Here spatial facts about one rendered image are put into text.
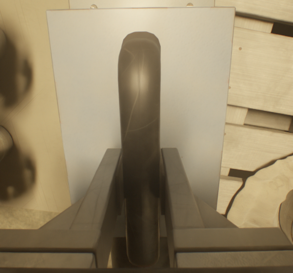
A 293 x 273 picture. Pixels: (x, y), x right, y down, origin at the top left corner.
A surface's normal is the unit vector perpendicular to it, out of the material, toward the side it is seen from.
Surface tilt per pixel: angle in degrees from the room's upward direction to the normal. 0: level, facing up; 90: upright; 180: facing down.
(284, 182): 46
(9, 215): 0
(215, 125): 0
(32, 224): 0
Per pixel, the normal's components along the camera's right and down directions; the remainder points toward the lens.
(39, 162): 0.00, 0.29
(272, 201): -0.67, -0.10
